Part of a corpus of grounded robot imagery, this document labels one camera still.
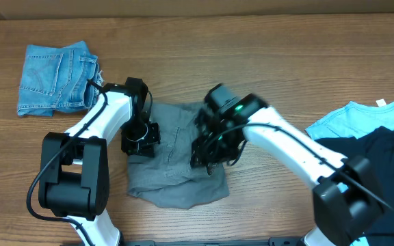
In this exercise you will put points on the grey cargo shorts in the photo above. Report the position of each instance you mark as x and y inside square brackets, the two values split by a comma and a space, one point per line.
[168, 180]

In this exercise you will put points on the folded blue denim shorts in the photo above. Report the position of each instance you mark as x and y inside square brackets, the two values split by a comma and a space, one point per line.
[57, 79]

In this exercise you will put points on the light blue t-shirt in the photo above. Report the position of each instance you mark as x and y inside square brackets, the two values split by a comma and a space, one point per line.
[353, 120]

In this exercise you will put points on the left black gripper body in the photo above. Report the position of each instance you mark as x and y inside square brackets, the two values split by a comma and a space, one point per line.
[137, 137]

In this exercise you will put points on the black t-shirt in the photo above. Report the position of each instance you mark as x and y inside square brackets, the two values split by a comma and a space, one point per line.
[378, 147]

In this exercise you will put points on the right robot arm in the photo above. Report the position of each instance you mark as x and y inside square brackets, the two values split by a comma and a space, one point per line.
[346, 196]

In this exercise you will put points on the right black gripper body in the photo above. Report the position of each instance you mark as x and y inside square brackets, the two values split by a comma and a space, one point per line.
[204, 154]

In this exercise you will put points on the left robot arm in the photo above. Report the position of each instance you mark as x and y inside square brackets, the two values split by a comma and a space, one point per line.
[73, 181]

